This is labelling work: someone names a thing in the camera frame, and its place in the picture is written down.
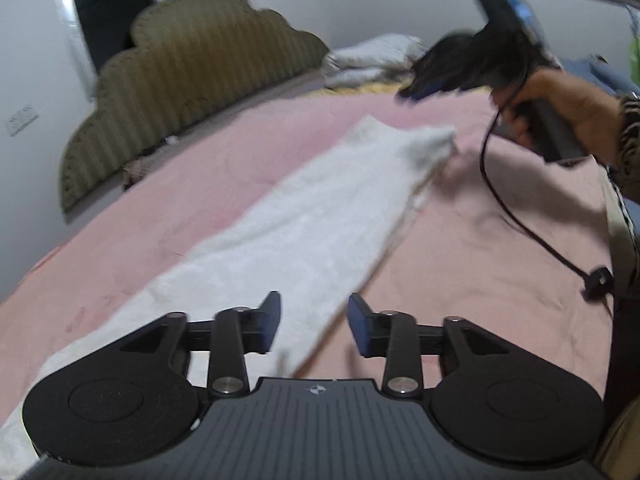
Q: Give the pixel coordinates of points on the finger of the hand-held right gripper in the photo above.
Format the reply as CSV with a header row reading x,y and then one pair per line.
x,y
425,89
450,50

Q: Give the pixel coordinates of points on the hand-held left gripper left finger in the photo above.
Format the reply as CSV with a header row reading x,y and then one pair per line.
x,y
269,322

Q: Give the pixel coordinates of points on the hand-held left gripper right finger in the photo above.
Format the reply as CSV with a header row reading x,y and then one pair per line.
x,y
358,321

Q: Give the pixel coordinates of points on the white towel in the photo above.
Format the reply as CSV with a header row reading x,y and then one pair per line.
x,y
310,220

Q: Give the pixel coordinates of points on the person's right forearm striped sleeve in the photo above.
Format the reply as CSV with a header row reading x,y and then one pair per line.
x,y
629,135

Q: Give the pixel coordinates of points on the person's right hand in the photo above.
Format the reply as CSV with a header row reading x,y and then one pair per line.
x,y
575,105

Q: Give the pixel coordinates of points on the white pillow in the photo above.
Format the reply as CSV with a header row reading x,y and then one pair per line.
x,y
357,77
372,50

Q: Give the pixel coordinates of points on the yellow bed sheet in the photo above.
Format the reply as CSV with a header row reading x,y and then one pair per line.
x,y
350,90

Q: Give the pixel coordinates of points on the blue cloth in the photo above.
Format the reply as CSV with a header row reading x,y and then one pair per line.
x,y
595,72

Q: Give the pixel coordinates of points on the green bag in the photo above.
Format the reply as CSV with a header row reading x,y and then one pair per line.
x,y
635,57

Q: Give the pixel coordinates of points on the pink floral blanket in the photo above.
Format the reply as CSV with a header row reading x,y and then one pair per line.
x,y
500,260

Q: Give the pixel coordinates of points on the beige cloth by headboard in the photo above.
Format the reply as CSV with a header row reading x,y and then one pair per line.
x,y
140,170

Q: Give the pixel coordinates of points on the person's own clothing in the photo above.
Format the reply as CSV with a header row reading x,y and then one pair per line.
x,y
622,240

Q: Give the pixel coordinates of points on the olive padded headboard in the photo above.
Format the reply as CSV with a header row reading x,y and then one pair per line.
x,y
195,85

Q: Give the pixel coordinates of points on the white wall socket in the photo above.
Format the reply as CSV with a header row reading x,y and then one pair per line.
x,y
22,120

